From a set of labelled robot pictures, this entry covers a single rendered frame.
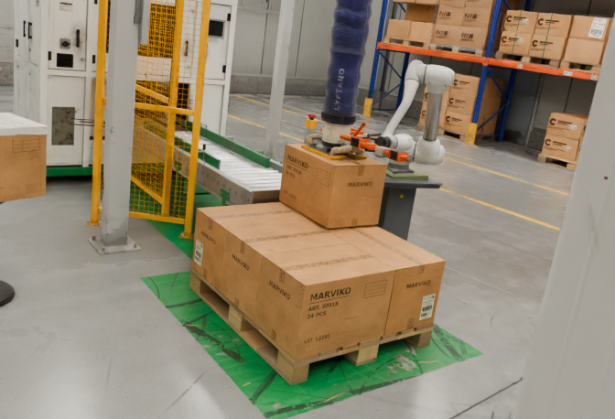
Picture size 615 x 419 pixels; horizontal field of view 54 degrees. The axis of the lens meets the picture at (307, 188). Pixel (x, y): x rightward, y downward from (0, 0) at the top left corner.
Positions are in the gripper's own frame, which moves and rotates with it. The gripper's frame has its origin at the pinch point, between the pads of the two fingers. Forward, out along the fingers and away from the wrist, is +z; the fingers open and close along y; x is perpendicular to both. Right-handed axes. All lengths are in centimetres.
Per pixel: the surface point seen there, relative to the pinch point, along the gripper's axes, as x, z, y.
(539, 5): 461, -808, -159
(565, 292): -245, 190, -42
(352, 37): 17, 5, -62
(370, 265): -56, 31, 54
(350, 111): 15.8, -0.1, -16.7
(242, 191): 77, 35, 52
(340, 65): 21.3, 7.8, -43.9
